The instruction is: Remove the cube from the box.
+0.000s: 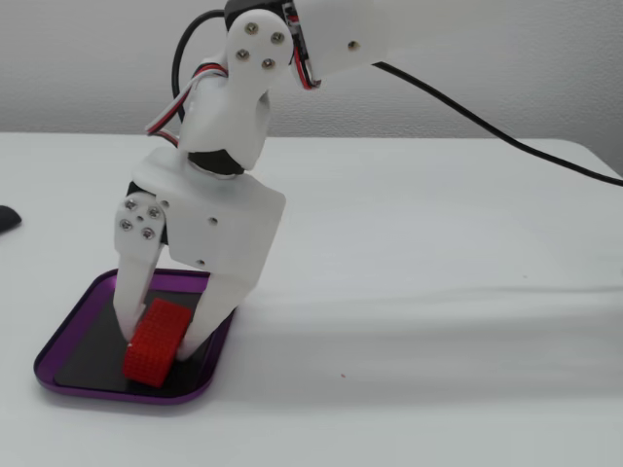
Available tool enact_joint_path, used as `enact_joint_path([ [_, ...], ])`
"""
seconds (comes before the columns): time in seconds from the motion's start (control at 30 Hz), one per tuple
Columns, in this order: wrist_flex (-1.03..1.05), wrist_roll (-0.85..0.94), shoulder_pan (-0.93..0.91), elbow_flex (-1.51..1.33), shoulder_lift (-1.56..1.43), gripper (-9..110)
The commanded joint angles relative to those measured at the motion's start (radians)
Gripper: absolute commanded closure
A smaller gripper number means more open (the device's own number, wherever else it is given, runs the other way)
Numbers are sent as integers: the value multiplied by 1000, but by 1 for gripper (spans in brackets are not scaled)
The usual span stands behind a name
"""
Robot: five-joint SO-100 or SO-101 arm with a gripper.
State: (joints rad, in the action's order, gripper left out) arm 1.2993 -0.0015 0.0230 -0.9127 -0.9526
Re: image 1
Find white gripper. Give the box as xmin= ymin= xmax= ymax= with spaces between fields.
xmin=113 ymin=147 xmax=287 ymax=361

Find red textured block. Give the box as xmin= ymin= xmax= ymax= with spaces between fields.
xmin=122 ymin=298 xmax=193 ymax=389

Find purple metal tray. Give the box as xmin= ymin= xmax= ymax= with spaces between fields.
xmin=33 ymin=269 xmax=236 ymax=406

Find dark rounded object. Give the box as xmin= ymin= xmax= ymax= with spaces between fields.
xmin=0 ymin=205 xmax=23 ymax=235

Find red white black servo wires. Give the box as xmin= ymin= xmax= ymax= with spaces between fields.
xmin=144 ymin=60 xmax=231 ymax=147
xmin=285 ymin=0 xmax=323 ymax=91

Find black cable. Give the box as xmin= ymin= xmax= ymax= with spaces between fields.
xmin=171 ymin=9 xmax=623 ymax=188

